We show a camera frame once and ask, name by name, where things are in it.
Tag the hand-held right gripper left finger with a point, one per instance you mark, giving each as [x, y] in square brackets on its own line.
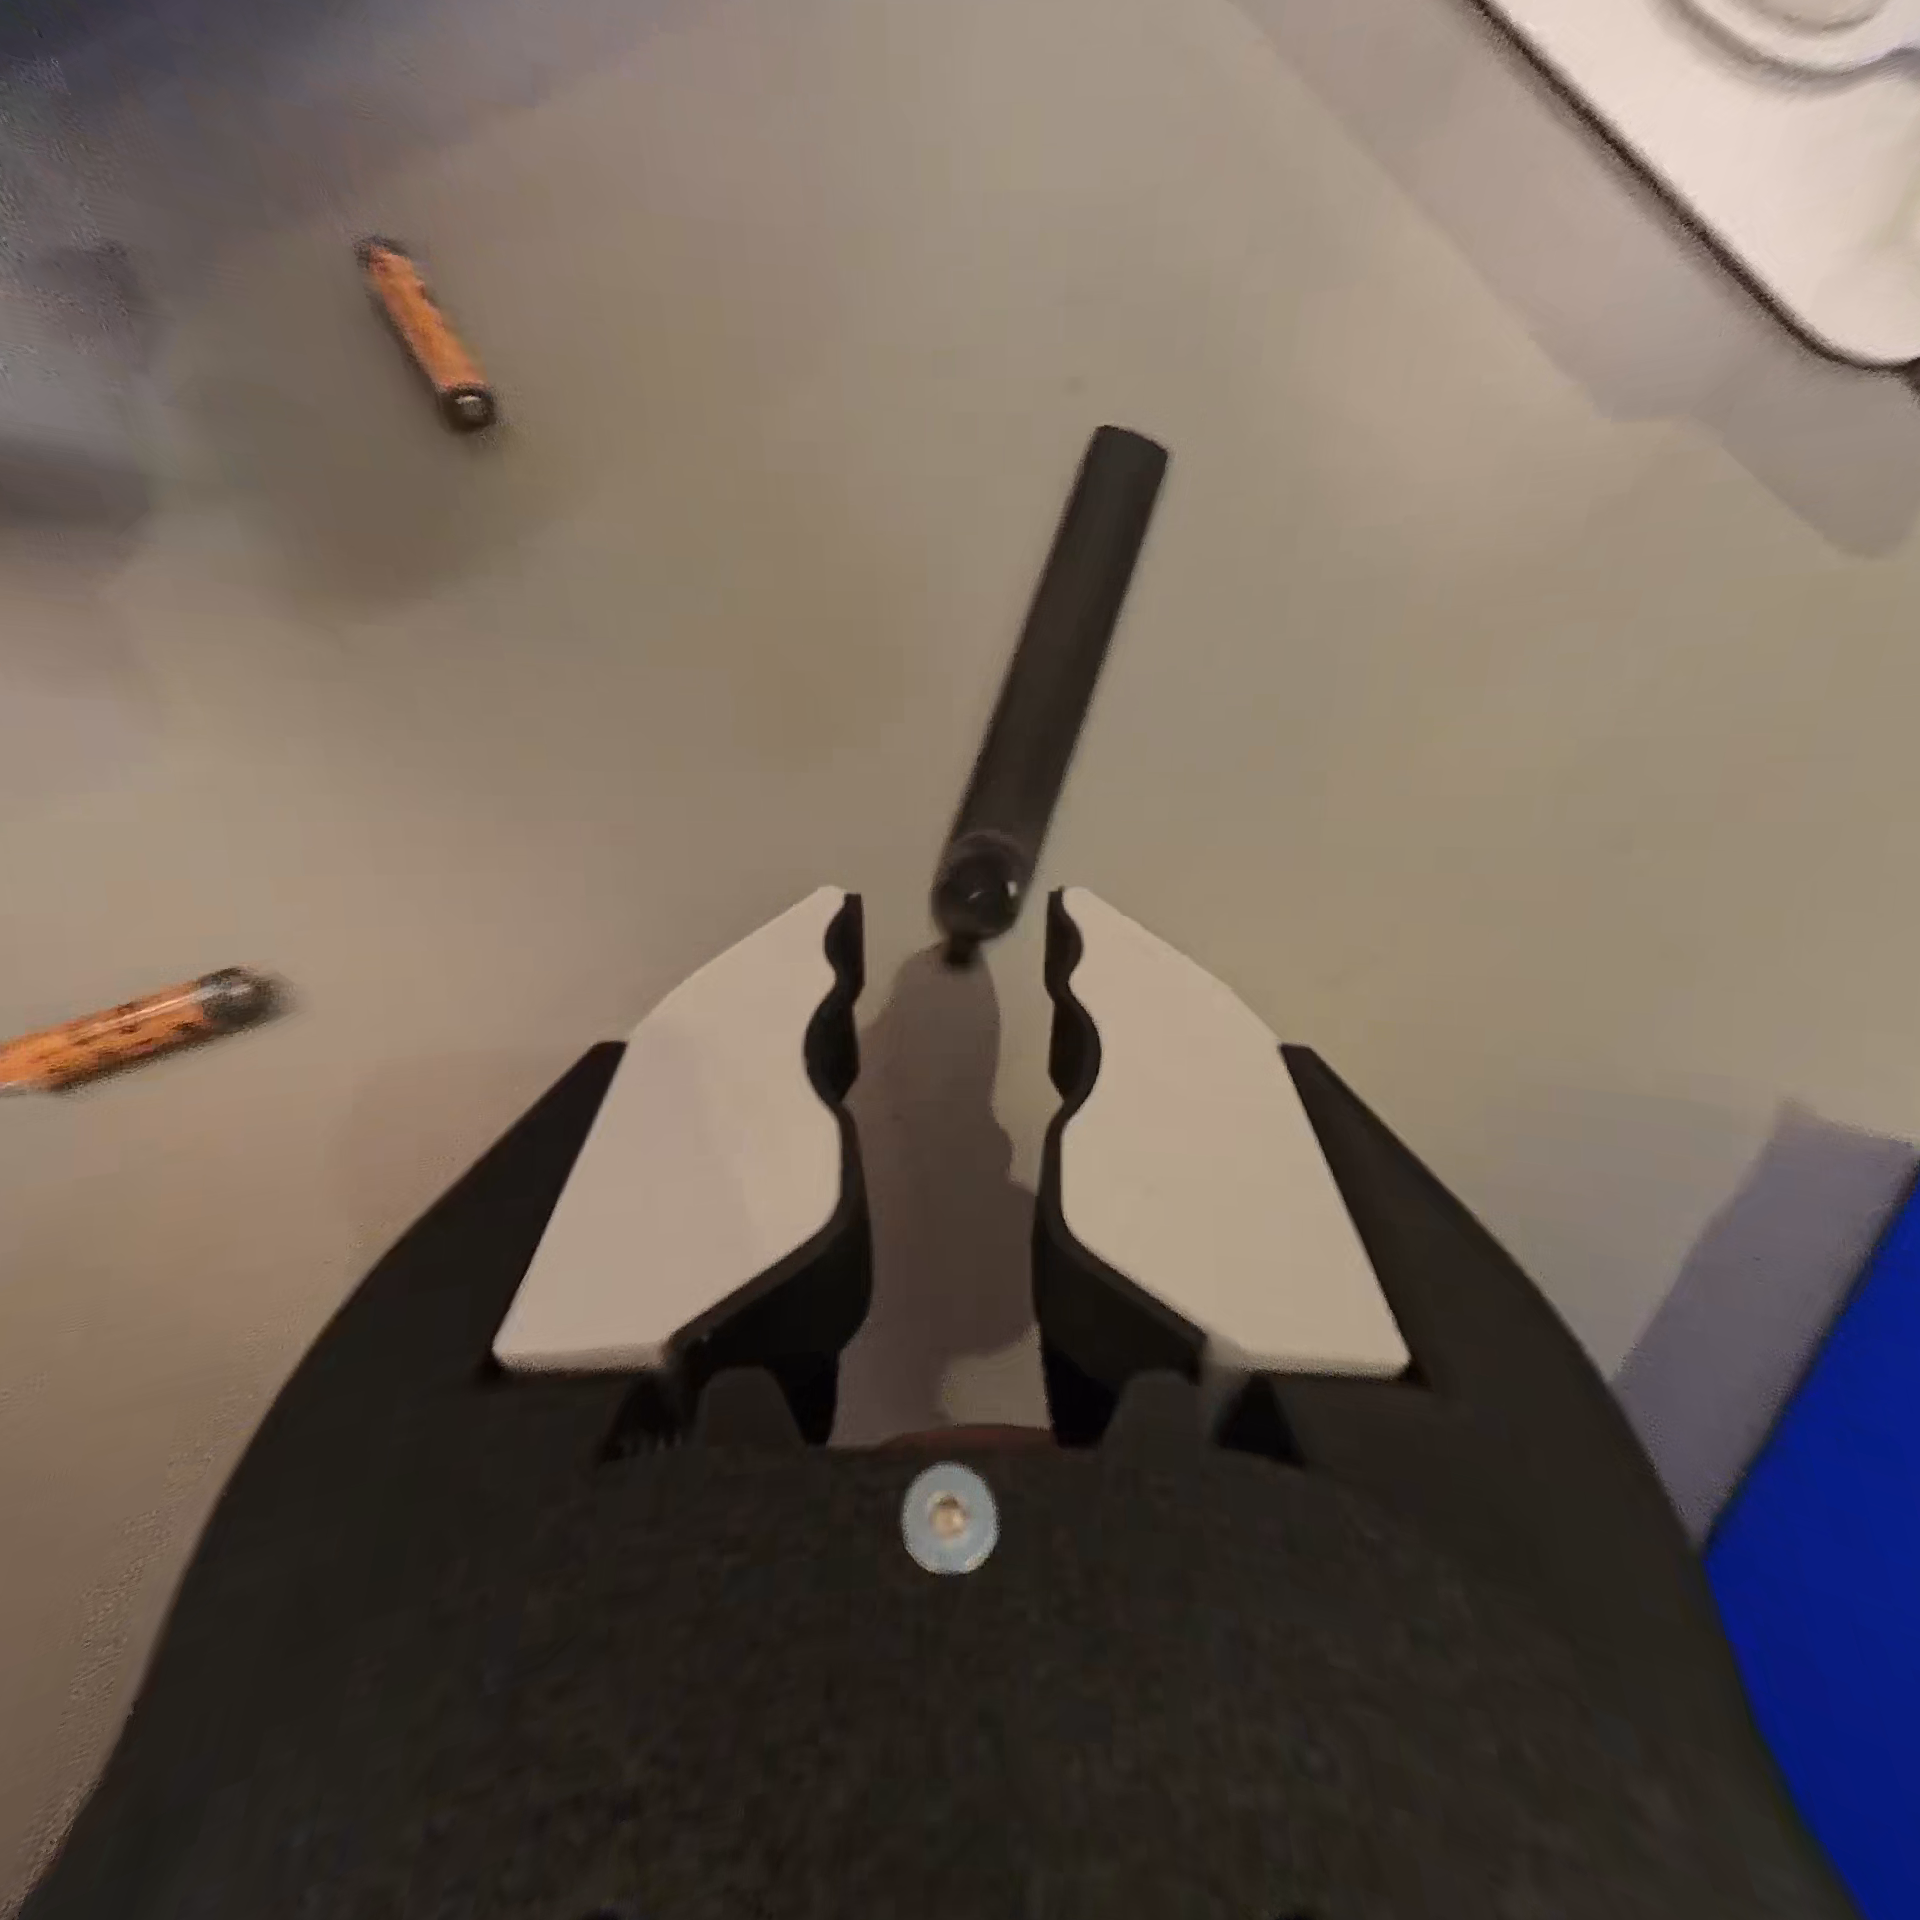
[676, 1184]

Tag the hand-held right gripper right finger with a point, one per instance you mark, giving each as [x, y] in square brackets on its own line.
[1215, 1184]

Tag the black remote control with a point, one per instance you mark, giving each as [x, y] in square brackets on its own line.
[1059, 675]

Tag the orange battery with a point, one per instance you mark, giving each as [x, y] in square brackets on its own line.
[136, 1025]
[426, 337]

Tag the blue bin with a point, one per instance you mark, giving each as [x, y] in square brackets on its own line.
[1831, 1575]

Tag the grey desk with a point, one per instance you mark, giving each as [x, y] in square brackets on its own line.
[1423, 750]

